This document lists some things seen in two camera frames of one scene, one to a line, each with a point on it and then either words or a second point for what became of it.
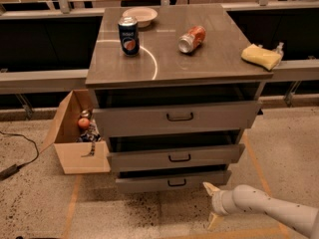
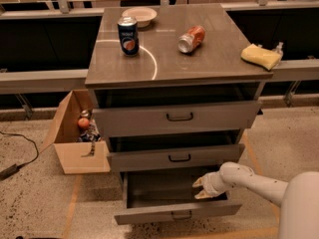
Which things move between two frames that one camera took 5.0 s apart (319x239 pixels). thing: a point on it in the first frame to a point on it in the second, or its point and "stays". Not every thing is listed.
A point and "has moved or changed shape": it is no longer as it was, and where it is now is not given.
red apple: x=83 y=122 stays
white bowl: x=143 y=15 stays
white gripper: x=217 y=202 to x=211 y=184
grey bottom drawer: x=173 y=182 has moved or changed shape
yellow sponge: x=260 y=56 stays
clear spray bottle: x=279 y=49 stays
